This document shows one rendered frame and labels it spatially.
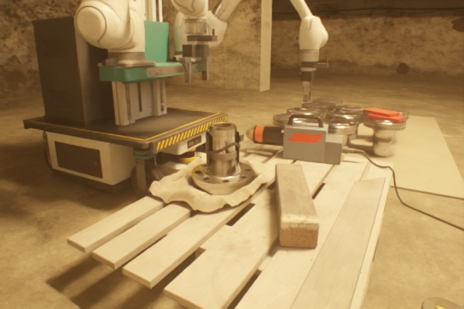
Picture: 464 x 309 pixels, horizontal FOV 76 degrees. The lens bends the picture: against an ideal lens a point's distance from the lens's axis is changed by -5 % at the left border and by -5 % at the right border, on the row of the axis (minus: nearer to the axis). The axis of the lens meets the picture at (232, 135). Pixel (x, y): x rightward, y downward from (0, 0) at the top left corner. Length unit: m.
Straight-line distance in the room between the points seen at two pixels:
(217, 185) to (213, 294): 0.50
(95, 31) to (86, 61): 0.52
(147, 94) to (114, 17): 0.72
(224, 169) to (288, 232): 0.43
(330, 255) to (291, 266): 0.10
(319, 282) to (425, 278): 0.48
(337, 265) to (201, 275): 0.34
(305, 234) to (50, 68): 1.44
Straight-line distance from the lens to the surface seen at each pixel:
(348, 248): 0.94
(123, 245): 0.98
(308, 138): 1.56
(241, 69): 5.38
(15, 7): 6.05
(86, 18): 1.16
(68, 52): 1.68
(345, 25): 10.25
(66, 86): 1.73
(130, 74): 1.34
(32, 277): 1.21
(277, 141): 1.62
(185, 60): 1.24
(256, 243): 0.95
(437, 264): 1.28
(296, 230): 0.91
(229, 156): 1.22
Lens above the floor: 0.68
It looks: 15 degrees down
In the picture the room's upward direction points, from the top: straight up
